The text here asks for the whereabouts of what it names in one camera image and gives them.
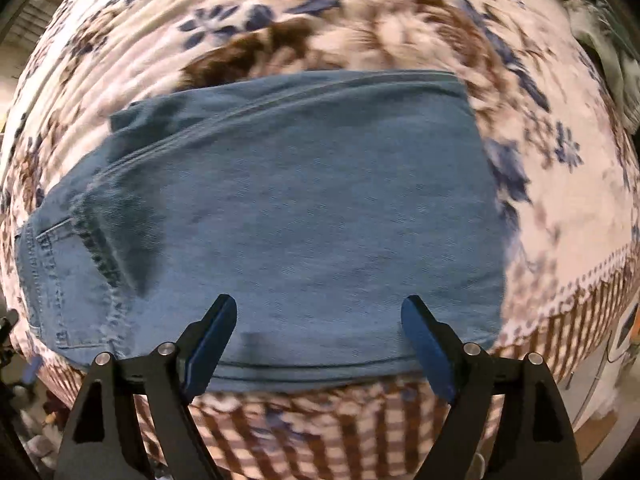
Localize blue denim pants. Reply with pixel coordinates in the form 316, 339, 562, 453
14, 70, 508, 393

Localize light green cloth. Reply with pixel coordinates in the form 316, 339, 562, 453
560, 0, 640, 126

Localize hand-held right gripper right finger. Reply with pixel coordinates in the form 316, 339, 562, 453
401, 294, 583, 480

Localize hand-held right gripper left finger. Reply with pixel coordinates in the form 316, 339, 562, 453
52, 294, 238, 480

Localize floral bed blanket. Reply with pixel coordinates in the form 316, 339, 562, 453
0, 0, 640, 480

